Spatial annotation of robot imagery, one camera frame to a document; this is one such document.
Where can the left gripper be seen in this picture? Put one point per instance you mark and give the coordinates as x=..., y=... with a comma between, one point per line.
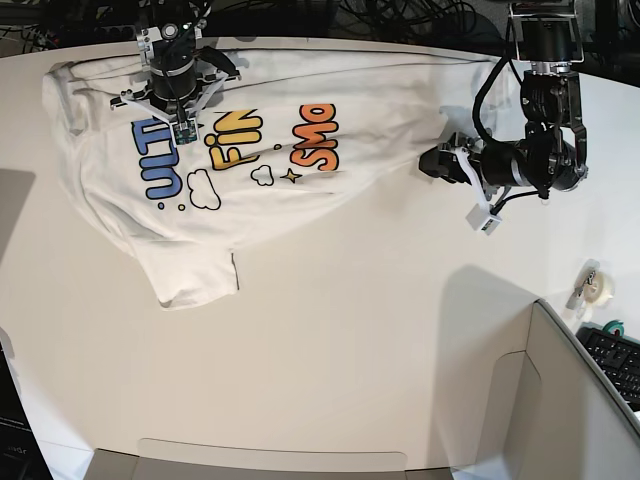
x=468, y=160

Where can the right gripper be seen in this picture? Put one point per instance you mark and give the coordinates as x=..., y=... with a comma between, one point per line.
x=179, y=88

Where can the white printed t-shirt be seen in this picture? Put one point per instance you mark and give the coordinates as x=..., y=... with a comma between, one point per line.
x=298, y=134

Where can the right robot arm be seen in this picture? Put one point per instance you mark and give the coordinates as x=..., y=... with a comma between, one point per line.
x=169, y=29

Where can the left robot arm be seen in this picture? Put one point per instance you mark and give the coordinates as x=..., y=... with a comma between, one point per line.
x=552, y=155

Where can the clear tape dispenser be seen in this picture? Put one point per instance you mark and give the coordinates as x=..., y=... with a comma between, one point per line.
x=593, y=289

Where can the green tape roll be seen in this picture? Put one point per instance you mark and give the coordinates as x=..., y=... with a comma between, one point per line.
x=614, y=327

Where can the black computer keyboard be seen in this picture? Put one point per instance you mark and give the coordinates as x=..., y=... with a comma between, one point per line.
x=617, y=357

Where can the beige cardboard box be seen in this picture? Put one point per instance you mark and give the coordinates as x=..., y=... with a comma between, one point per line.
x=551, y=414

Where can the black monitor corner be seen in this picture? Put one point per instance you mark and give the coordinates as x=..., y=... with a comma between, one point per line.
x=21, y=457

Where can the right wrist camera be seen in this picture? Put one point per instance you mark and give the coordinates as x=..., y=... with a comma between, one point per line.
x=186, y=132

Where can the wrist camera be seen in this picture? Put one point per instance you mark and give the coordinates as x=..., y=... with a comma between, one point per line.
x=186, y=132
x=481, y=219

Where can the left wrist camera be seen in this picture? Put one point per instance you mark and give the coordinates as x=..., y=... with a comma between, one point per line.
x=481, y=219

